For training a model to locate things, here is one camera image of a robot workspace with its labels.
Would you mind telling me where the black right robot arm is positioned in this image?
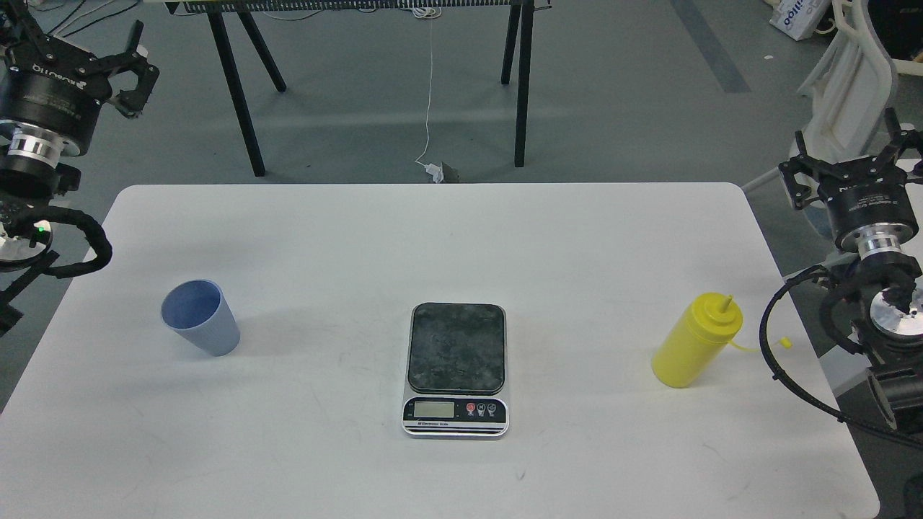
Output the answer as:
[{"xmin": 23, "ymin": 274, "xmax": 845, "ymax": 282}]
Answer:
[{"xmin": 758, "ymin": 107, "xmax": 921, "ymax": 449}]

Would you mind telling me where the blue ribbed plastic cup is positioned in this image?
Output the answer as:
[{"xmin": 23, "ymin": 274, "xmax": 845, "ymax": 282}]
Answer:
[{"xmin": 159, "ymin": 279, "xmax": 241, "ymax": 357}]

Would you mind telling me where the white printed bag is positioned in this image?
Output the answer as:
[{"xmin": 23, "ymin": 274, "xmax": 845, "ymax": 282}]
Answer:
[{"xmin": 769, "ymin": 1, "xmax": 833, "ymax": 40}]

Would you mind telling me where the black metal trestle table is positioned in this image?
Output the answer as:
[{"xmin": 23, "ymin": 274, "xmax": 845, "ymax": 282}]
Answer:
[{"xmin": 164, "ymin": 0, "xmax": 553, "ymax": 178}]

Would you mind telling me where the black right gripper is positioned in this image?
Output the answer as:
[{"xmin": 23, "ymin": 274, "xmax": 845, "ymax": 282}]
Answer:
[{"xmin": 778, "ymin": 107, "xmax": 922, "ymax": 252}]

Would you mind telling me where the white power adapter plug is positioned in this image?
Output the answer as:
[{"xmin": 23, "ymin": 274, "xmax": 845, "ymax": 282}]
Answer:
[{"xmin": 424, "ymin": 162, "xmax": 445, "ymax": 184}]

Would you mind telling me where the white hanging cable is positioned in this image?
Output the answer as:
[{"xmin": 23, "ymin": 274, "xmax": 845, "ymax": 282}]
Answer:
[{"xmin": 413, "ymin": 7, "xmax": 442, "ymax": 168}]

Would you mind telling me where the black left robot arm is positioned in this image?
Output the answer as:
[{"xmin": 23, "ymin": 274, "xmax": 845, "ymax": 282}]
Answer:
[{"xmin": 1, "ymin": 1, "xmax": 159, "ymax": 332}]

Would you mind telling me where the yellow squeeze bottle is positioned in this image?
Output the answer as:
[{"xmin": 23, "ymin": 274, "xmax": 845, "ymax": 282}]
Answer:
[{"xmin": 650, "ymin": 292, "xmax": 761, "ymax": 389}]

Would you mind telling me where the white office chair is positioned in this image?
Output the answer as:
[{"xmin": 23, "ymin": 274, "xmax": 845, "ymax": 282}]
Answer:
[{"xmin": 798, "ymin": 1, "xmax": 898, "ymax": 162}]

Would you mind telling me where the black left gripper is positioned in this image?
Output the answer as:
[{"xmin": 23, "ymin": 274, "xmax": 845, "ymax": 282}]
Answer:
[{"xmin": 1, "ymin": 1, "xmax": 159, "ymax": 156}]

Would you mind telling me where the digital kitchen scale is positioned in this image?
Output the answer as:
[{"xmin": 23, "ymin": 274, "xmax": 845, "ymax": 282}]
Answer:
[{"xmin": 401, "ymin": 302, "xmax": 510, "ymax": 440}]

